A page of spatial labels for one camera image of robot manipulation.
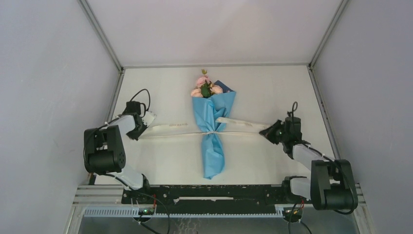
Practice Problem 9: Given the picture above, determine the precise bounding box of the cream ribbon strap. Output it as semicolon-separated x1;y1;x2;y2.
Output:
139;117;273;139

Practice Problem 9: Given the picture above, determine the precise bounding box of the pink rose stem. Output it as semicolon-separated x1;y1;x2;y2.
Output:
196;69;212;98
190;88;204;98
210;85;223;95

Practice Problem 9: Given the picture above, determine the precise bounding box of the blue wrapping paper sheet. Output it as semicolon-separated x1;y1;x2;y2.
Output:
192;80;236;179

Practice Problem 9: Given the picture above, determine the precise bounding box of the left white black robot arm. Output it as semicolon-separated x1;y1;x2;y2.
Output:
83;112;152;203

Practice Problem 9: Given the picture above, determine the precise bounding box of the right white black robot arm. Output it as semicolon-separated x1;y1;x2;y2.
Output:
259;117;358;215

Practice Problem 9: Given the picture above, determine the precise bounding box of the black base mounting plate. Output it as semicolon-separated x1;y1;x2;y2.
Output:
121;184;310;215

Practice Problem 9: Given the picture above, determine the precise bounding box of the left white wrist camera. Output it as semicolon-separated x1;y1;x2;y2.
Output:
142;111;157;127

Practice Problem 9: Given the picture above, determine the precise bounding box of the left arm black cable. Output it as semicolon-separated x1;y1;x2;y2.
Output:
83;89;151;181

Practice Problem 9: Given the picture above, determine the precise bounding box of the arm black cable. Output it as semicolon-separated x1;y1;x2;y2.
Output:
287;101;359;215
83;89;151;181

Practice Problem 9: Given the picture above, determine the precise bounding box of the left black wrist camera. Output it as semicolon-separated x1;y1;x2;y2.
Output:
123;101;142;115

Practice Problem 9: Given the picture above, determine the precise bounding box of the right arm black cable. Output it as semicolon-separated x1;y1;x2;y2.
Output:
287;101;359;215

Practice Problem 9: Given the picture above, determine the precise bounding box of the aluminium front frame rail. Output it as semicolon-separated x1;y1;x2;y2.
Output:
72;184;367;207

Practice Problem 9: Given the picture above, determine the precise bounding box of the white slotted cable duct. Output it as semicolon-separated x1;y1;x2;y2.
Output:
84;207;284;218

